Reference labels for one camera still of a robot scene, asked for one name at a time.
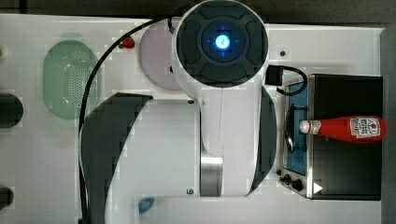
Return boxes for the red ketchup bottle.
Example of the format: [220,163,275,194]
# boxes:
[299,116,388,143]

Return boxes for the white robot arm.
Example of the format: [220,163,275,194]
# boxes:
[79,0,276,224]

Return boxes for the lilac round plate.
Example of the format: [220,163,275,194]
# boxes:
[138,20,181,91]

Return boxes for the small red strawberry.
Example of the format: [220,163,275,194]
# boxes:
[119,36,135,49]

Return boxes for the blue small bowl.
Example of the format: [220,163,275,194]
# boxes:
[138,197,155,215]

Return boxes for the green perforated colander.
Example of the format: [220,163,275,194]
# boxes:
[42,33,97,119]

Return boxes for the black frying pan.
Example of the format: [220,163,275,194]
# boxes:
[0,93,23,129]

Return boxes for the black cylindrical cup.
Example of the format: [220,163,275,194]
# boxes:
[0,187,14,210]

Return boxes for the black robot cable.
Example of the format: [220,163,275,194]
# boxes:
[78,15,176,224]

